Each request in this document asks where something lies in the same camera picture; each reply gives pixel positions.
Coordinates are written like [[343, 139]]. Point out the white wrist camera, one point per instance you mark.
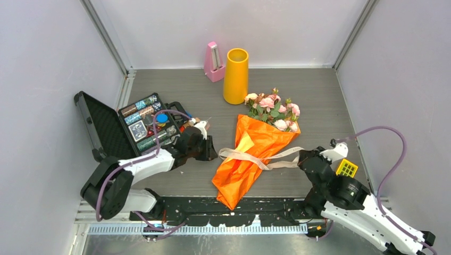
[[203, 127], [339, 152]]

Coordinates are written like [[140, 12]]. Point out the wooden blocks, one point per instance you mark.
[[193, 122]]

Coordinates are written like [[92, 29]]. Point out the colourful toy brick stack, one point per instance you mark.
[[347, 168]]

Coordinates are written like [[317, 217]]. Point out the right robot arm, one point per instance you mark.
[[348, 202]]

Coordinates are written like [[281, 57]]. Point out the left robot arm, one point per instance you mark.
[[109, 189]]

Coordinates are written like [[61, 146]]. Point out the pink flower bouquet orange wrap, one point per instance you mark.
[[270, 125]]

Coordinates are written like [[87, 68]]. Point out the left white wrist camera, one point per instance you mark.
[[203, 127]]

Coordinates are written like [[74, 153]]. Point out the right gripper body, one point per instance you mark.
[[317, 151]]

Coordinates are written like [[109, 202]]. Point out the black open case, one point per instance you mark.
[[133, 130]]

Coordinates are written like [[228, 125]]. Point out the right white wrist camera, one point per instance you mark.
[[339, 152]]

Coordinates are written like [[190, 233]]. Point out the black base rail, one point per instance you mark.
[[201, 211]]

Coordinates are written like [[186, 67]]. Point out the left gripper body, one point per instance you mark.
[[198, 151]]

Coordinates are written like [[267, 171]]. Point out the cream ribbon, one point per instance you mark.
[[228, 154]]

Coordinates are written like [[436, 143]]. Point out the pink metronome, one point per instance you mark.
[[214, 67]]

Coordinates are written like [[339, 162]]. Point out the yellow vase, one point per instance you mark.
[[235, 85]]

